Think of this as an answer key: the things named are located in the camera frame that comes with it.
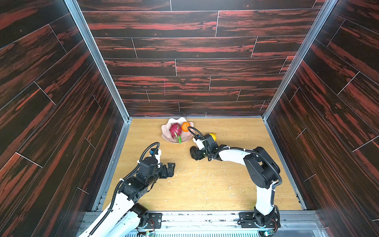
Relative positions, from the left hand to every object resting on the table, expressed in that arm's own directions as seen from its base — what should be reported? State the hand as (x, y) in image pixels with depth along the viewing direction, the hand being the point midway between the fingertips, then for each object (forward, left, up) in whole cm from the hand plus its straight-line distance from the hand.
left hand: (169, 165), depth 77 cm
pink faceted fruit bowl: (+30, -7, -13) cm, 34 cm away
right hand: (+18, -16, -13) cm, 28 cm away
